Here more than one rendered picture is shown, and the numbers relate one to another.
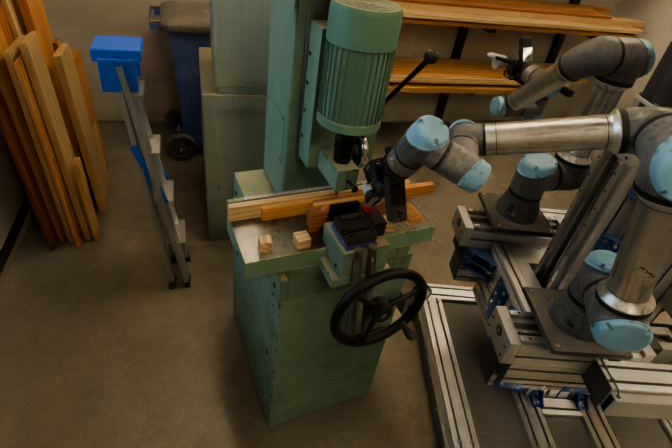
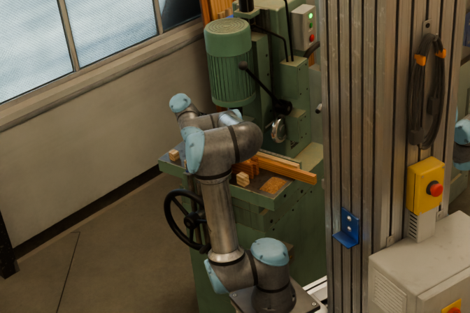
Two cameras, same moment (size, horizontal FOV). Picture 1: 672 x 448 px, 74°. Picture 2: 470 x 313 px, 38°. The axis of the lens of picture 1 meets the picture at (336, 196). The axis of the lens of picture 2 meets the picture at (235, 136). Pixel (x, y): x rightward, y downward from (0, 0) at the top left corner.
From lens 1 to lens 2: 2.39 m
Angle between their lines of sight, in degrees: 56
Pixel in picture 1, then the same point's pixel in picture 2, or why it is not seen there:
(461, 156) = (183, 120)
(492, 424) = not seen: outside the picture
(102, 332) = not seen: hidden behind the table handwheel
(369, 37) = (208, 46)
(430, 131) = (173, 100)
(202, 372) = not seen: hidden behind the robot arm
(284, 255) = (176, 165)
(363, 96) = (215, 80)
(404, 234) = (249, 192)
